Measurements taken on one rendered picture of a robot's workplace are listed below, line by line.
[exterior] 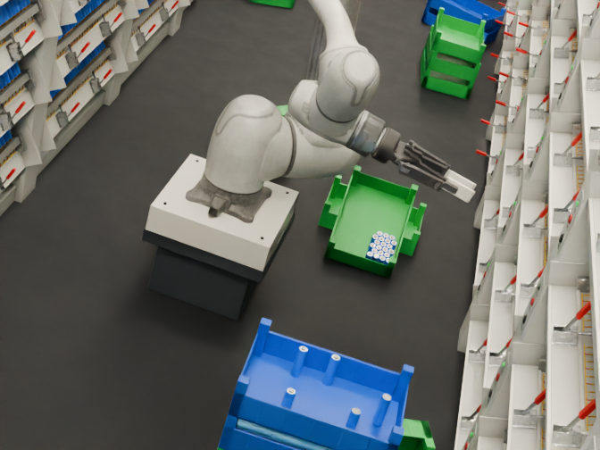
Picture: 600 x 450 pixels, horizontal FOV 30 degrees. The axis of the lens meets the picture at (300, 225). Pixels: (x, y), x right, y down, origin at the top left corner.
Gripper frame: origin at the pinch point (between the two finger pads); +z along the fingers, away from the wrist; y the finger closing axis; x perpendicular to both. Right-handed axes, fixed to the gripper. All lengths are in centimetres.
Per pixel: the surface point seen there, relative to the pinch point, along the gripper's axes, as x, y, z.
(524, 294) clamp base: -7.4, 15.1, 21.8
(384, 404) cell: -17, 60, 0
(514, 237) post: -19.2, -30.6, 25.0
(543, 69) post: 0, -101, 20
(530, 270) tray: -7.5, 3.7, 23.1
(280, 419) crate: -23, 70, -16
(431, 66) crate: -53, -200, 1
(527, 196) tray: -7.5, -30.3, 21.3
